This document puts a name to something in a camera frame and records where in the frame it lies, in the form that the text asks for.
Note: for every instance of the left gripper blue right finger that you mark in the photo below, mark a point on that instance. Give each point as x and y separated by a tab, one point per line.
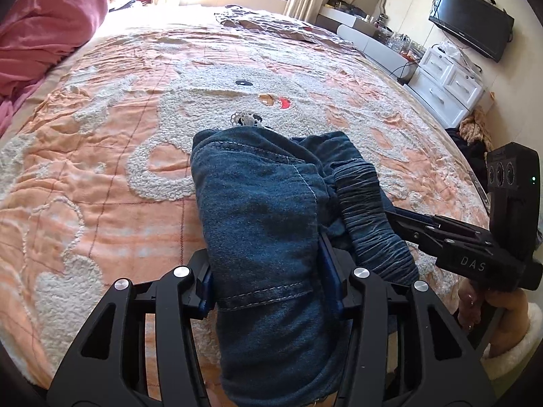
330	275

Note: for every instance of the white low tv bench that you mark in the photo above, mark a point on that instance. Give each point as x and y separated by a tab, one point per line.
397	65

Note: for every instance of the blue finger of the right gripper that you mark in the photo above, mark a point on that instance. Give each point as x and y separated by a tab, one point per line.
406	223
430	241

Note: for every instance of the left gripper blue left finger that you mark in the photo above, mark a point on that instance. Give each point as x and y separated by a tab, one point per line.
205	289

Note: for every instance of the green jacket sleeve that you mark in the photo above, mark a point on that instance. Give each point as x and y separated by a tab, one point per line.
503	370

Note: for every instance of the pink crumpled blanket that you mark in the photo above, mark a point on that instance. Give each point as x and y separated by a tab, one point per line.
35	36

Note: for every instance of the pile of clothes on chair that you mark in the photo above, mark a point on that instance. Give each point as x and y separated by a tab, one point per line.
473	139

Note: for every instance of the blue denim lace-trimmed pants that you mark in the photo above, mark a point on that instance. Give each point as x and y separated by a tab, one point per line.
263	200

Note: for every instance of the black flat screen television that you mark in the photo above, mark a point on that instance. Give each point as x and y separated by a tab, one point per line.
478	23

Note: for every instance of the white drawer cabinet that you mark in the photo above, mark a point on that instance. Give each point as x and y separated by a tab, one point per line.
446	85

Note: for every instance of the orange plush bear bedspread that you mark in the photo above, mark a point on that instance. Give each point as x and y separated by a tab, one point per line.
95	167

